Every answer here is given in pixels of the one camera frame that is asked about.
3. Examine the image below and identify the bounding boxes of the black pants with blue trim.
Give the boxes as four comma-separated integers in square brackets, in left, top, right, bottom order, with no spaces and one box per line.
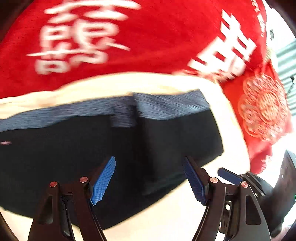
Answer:
[1,90,223,229]

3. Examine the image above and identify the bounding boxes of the red embroidered cushion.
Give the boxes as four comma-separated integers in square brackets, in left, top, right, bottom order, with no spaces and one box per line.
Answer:
[220,61,292,174]

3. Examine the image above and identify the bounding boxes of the peach cream towel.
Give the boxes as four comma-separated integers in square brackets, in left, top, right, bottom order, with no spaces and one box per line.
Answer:
[1,72,250,240]

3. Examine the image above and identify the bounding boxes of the red blanket with white characters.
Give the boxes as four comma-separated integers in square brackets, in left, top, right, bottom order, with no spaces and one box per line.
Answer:
[1,1,267,98]

